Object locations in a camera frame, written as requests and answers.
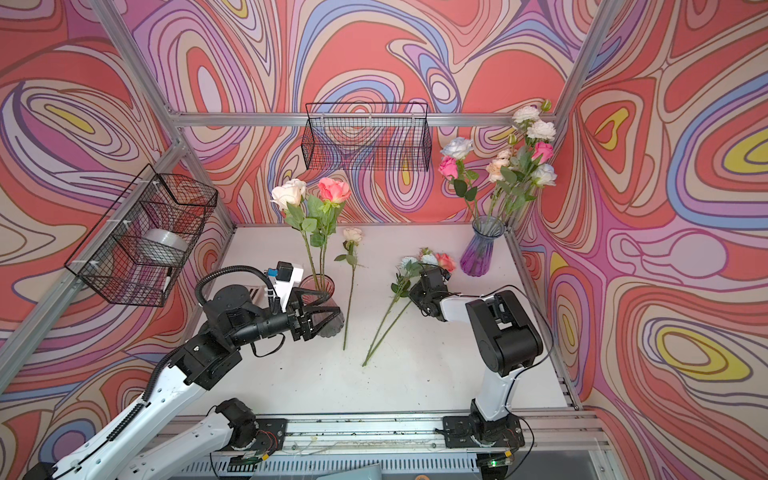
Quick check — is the black wire basket back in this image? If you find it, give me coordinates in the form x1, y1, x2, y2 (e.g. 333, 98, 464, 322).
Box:
301, 100, 432, 172

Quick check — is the red glass vase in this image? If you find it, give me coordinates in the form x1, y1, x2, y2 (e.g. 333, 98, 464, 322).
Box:
300, 275, 345, 335

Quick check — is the white rose spray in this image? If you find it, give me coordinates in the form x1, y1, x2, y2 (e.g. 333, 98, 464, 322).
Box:
513, 99, 557, 146

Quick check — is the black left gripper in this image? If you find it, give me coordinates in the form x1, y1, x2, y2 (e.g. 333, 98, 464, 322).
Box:
224, 288, 337, 352

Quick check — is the small pink rosebud stem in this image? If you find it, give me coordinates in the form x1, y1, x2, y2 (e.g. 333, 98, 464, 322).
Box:
335, 227, 364, 351

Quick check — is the black wire basket left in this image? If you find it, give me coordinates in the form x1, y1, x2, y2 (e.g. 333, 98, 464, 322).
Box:
65, 165, 218, 307

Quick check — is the silver tape roll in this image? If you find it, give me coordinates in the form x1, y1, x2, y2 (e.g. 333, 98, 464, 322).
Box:
142, 228, 188, 255

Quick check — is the metal base rail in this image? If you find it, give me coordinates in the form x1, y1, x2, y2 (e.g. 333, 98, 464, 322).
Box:
113, 410, 601, 480

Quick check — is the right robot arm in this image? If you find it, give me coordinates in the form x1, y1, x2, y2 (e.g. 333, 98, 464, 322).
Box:
408, 266, 544, 452

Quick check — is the coral pink rose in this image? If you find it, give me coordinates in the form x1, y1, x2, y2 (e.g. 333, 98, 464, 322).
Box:
303, 177, 351, 290

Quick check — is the flower pile on table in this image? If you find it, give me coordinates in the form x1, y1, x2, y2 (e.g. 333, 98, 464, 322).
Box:
435, 253, 456, 273

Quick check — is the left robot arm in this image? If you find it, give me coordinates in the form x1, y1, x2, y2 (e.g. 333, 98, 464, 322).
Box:
25, 281, 340, 479

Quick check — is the cream rose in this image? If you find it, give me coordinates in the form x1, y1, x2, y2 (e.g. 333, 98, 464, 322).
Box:
271, 179, 320, 288

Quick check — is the pink rose stem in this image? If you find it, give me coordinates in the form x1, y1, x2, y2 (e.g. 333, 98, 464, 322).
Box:
438, 155, 479, 221

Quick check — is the black wire basket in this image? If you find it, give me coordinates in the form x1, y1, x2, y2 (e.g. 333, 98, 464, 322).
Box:
65, 165, 218, 307
301, 100, 432, 172

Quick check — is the pale blue rose spray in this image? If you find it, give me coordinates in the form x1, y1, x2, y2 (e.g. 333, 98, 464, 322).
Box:
362, 247, 446, 367

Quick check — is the white blue rose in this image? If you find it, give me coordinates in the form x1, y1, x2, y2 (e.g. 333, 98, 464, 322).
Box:
441, 137, 474, 160
530, 163, 558, 188

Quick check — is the peach rose spray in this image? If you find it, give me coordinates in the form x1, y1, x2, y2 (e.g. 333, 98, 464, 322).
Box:
486, 149, 513, 215

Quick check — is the purple ribbed glass vase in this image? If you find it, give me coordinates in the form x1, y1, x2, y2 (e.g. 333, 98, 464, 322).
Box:
460, 215, 505, 278

